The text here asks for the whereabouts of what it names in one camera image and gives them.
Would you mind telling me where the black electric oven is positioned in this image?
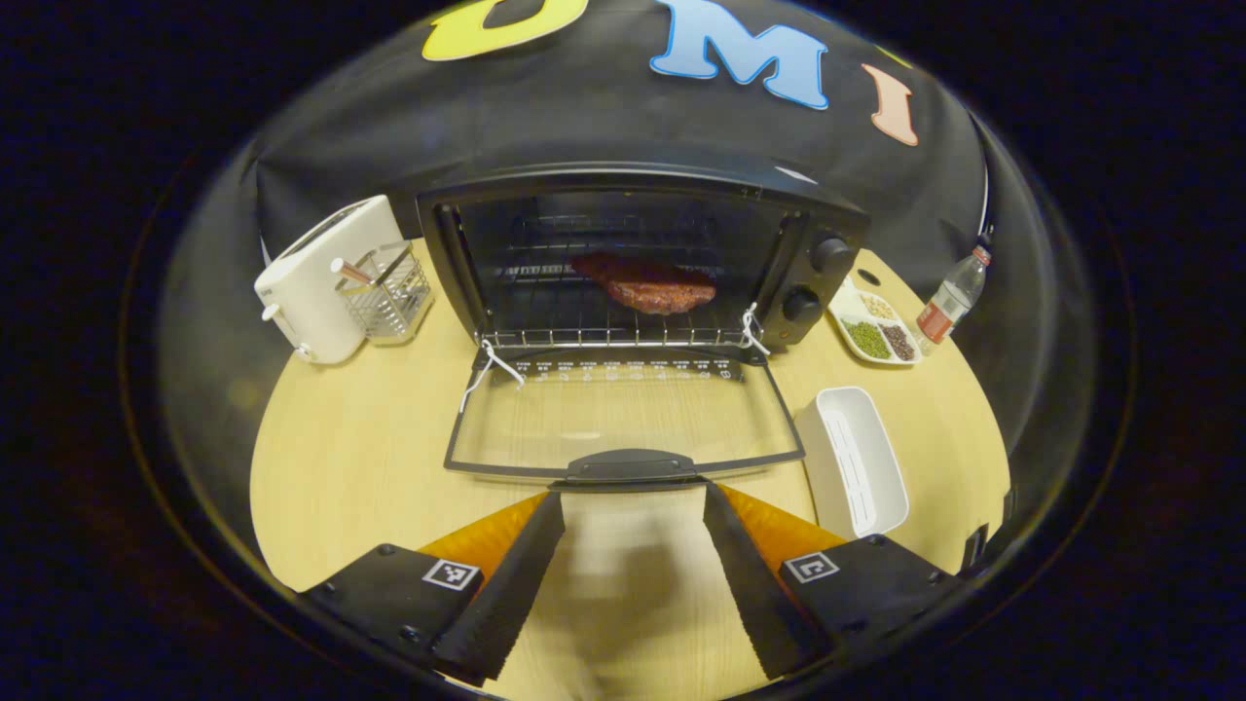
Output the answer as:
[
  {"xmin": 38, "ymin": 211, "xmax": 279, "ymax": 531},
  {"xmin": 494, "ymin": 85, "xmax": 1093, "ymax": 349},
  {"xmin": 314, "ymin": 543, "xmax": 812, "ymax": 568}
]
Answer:
[{"xmin": 416, "ymin": 161, "xmax": 873, "ymax": 489}]

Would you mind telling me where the reddish brown meat slice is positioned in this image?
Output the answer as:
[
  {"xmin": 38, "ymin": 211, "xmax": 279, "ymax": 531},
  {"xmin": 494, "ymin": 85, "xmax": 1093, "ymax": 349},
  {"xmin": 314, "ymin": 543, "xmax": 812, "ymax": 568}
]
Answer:
[{"xmin": 568, "ymin": 252, "xmax": 719, "ymax": 316}]

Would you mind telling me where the white rectangular tray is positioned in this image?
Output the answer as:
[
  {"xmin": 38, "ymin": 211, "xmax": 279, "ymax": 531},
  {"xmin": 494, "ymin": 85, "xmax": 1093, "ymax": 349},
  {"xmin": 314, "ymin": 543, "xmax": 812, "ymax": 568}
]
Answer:
[{"xmin": 792, "ymin": 386, "xmax": 912, "ymax": 542}]

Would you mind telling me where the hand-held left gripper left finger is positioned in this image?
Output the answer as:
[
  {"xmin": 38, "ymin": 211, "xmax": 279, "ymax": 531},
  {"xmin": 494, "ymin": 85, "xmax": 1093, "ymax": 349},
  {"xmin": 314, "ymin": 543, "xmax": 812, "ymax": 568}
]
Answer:
[{"xmin": 300, "ymin": 490, "xmax": 568, "ymax": 683}]

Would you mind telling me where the metal wire oven rack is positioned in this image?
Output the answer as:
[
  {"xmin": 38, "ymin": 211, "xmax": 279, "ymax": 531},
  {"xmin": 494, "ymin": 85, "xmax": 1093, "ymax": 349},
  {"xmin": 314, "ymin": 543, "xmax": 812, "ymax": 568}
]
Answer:
[{"xmin": 480, "ymin": 209, "xmax": 757, "ymax": 350}]

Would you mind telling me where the metal mesh utensil holder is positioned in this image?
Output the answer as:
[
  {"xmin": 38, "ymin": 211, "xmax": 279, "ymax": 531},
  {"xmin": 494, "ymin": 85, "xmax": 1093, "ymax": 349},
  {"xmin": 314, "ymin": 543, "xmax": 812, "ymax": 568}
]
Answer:
[{"xmin": 331, "ymin": 241, "xmax": 435, "ymax": 348}]

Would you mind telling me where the white divided plate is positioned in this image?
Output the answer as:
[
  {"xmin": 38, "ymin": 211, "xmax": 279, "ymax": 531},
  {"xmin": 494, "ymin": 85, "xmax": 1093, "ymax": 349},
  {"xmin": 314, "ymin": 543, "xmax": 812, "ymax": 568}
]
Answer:
[{"xmin": 826, "ymin": 276, "xmax": 925, "ymax": 368}]

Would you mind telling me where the pile of green beans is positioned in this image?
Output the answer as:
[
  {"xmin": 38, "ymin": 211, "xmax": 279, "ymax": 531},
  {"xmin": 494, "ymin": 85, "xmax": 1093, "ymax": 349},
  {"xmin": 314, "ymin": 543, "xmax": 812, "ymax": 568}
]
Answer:
[{"xmin": 842, "ymin": 319, "xmax": 892, "ymax": 361}]

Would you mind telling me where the white toaster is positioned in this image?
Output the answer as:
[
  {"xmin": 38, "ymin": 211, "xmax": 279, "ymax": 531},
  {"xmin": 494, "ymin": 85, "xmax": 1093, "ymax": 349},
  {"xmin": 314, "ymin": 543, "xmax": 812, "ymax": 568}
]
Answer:
[{"xmin": 254, "ymin": 195, "xmax": 406, "ymax": 367}]

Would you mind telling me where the white string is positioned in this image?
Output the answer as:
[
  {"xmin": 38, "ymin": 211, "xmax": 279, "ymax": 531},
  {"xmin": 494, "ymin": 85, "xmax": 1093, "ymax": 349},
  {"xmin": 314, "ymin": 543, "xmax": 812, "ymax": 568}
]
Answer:
[
  {"xmin": 739, "ymin": 303, "xmax": 773, "ymax": 357},
  {"xmin": 458, "ymin": 338, "xmax": 528, "ymax": 416}
]

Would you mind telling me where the clear plastic bottle red label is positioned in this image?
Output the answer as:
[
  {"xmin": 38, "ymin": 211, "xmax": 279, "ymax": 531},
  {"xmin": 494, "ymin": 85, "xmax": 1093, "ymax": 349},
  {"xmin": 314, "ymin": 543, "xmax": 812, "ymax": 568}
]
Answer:
[{"xmin": 914, "ymin": 244, "xmax": 993, "ymax": 354}]

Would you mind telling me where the black backdrop cloth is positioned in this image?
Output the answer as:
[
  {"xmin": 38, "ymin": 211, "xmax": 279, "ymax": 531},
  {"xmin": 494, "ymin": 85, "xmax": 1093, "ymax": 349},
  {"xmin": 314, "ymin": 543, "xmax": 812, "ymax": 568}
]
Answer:
[{"xmin": 161, "ymin": 0, "xmax": 1101, "ymax": 459}]

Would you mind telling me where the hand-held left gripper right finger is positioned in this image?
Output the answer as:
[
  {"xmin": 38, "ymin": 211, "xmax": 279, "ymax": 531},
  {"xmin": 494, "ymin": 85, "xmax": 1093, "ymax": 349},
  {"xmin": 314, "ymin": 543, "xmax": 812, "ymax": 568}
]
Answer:
[{"xmin": 702, "ymin": 480, "xmax": 961, "ymax": 681}]

